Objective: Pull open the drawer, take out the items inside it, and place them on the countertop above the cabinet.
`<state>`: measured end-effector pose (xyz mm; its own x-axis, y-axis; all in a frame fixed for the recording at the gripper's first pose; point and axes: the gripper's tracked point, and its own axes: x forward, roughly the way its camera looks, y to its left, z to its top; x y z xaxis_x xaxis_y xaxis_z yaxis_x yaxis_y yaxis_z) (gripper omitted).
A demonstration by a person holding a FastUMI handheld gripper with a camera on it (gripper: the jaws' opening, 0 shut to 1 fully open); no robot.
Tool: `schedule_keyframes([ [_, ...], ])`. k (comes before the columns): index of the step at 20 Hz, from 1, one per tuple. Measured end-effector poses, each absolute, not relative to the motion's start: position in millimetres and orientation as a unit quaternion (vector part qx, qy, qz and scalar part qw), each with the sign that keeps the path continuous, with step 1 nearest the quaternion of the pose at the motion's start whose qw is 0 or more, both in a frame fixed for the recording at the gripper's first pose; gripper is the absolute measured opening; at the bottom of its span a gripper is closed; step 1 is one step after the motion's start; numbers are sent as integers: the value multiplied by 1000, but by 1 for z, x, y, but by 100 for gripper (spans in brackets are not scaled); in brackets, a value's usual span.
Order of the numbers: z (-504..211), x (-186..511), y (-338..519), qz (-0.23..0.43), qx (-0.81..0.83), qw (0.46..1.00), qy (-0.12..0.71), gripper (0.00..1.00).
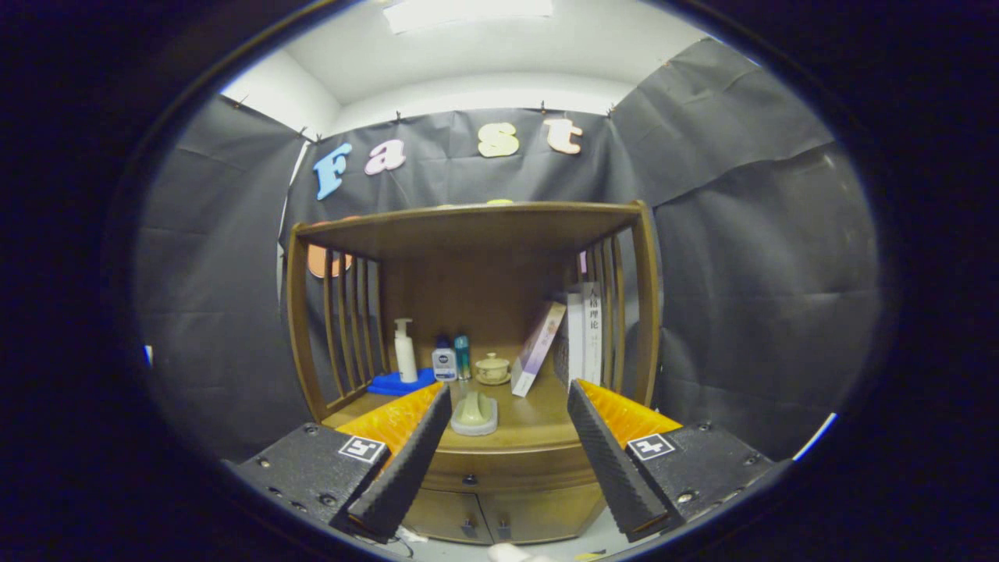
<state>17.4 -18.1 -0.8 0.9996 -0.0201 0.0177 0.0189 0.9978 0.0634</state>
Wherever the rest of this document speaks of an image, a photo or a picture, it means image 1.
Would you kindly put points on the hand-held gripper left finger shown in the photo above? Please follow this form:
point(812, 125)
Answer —
point(414, 460)

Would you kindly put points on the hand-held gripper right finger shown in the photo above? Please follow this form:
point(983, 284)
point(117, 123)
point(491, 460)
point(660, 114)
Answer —
point(609, 460)

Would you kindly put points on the pale green item clear packet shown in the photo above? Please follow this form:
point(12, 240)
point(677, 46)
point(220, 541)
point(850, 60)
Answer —
point(474, 414)

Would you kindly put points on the wooden cabinet door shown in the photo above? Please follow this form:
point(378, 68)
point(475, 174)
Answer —
point(538, 511)
point(437, 515)

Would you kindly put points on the wooden countertop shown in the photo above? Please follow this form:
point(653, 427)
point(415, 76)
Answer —
point(531, 421)

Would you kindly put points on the wooden cabinet with slatted shelf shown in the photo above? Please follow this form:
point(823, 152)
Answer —
point(476, 289)

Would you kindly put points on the blue folded cloth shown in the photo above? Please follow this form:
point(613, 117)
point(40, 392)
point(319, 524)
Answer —
point(390, 384)

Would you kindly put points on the white bottle with blue cap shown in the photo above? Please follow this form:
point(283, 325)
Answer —
point(445, 367)

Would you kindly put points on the white pump bottle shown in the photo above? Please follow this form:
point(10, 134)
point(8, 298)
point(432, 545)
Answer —
point(406, 359)

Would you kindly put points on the black white patterned book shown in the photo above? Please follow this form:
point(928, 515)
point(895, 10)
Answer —
point(560, 359)

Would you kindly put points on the slim teal bottle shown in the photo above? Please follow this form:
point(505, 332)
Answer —
point(463, 359)

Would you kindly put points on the beige lidded tea bowl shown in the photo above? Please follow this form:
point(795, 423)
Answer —
point(492, 370)

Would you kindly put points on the white book lettered spine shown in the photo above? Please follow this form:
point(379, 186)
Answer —
point(593, 336)

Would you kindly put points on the purple book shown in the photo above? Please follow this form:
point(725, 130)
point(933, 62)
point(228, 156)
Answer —
point(538, 347)

